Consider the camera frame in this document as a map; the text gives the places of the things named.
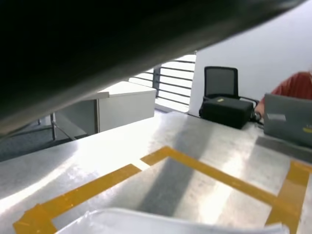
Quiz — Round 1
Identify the steel workbench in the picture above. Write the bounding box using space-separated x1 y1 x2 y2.
0 111 312 234

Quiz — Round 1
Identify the yellow tape on workbench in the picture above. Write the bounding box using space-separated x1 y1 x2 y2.
13 146 312 234

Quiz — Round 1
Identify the white desk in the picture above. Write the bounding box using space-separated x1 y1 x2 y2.
50 80 157 142

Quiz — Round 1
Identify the grey metal railing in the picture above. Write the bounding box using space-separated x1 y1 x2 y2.
128 53 197 109

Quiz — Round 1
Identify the black office chair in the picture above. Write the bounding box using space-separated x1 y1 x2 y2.
203 66 259 107

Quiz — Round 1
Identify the black carrying case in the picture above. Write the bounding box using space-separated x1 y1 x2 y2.
199 96 255 130

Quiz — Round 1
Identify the grey laptop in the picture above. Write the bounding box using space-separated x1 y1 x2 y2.
264 94 312 149

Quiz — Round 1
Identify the person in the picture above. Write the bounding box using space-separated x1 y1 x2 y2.
254 71 312 117

